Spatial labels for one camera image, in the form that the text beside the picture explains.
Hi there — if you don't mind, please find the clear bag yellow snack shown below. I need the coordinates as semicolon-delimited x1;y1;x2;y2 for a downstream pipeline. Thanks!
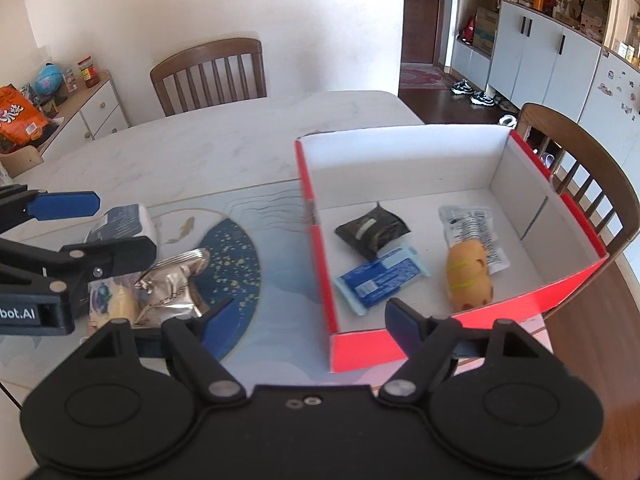
88;272;141;335

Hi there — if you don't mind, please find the silver foil snack bag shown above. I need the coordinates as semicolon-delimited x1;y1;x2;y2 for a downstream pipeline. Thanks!
134;248;210;328

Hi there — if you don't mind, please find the navy white tissue pack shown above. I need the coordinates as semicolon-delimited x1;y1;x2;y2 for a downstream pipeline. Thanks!
85;204;158;246

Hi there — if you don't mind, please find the yellow bread toy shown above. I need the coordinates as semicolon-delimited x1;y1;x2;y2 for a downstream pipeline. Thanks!
446;240;494;312

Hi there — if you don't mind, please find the blue fish pattern placemat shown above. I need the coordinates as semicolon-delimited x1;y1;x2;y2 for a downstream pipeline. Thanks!
0;178;554;406

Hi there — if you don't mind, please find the orange snack bag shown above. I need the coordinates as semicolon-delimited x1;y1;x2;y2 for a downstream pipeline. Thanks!
0;86;50;146

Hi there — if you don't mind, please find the blue wafer packet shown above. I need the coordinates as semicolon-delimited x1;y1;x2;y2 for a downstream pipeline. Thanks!
333;243;431;316

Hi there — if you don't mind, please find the white drawer sideboard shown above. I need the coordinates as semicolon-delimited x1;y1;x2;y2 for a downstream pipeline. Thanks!
0;70;132;179

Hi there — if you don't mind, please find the white printed sachet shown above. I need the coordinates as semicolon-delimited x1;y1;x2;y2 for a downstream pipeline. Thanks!
438;205;510;275

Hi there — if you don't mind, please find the red cardboard box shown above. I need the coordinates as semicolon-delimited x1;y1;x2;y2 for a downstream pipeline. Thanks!
295;125;608;373

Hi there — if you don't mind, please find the blue globe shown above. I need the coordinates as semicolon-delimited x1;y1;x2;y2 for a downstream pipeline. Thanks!
34;63;64;96

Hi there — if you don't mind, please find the black snack packet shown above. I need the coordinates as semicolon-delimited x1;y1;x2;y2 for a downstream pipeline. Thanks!
334;203;411;261

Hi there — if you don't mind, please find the red lid jar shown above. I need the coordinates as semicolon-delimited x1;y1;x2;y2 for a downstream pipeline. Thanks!
77;55;101;88

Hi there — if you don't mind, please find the wooden chair far side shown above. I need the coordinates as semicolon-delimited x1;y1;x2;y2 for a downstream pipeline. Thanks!
150;37;267;116

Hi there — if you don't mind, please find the wooden chair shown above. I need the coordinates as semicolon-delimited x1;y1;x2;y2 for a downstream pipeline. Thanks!
150;37;267;116
515;103;639;259

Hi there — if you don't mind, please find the white slipper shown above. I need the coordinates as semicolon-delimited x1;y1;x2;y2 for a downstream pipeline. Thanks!
498;114;518;129

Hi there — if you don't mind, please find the wooden chair right side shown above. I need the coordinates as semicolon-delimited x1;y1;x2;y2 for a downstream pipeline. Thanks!
515;103;639;259

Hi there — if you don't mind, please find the black white sneaker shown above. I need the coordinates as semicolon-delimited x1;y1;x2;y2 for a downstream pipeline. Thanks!
450;79;474;96
470;91;497;107

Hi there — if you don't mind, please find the cardboard box on shelf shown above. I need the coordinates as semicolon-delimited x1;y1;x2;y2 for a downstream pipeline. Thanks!
472;8;499;55

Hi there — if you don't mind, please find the white cabinet unit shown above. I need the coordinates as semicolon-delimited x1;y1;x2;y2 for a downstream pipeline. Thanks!
448;0;639;181

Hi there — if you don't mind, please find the brown door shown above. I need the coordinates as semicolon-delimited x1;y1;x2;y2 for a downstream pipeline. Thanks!
401;0;440;64

